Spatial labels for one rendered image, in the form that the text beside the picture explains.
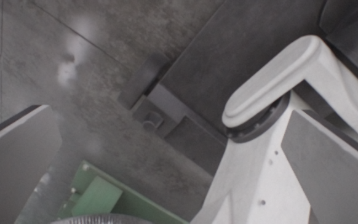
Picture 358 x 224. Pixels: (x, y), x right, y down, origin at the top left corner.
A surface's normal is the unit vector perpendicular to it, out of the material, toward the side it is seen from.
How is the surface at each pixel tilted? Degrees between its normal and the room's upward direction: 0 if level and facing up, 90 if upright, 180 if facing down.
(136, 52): 0
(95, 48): 0
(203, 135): 0
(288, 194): 67
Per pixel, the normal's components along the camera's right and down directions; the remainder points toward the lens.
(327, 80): -0.25, 0.54
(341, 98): -0.54, 0.25
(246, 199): -0.77, -0.61
